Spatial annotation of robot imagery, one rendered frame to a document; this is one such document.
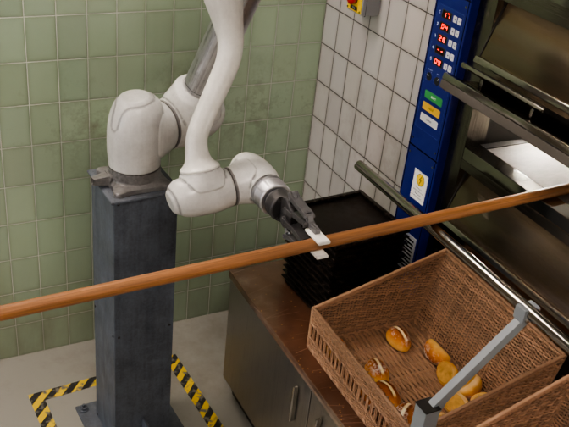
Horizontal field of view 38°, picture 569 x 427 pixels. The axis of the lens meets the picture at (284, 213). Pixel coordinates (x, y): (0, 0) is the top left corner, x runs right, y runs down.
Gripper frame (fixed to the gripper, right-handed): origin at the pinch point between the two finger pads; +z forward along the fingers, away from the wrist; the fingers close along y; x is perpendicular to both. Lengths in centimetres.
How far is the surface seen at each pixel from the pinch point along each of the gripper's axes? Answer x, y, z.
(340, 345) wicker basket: -21, 46, -12
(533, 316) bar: -33, 2, 38
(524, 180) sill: -74, 1, -11
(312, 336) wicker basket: -22, 56, -29
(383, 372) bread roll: -34, 55, -6
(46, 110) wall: 33, 17, -126
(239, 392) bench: -17, 105, -61
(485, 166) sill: -71, 2, -24
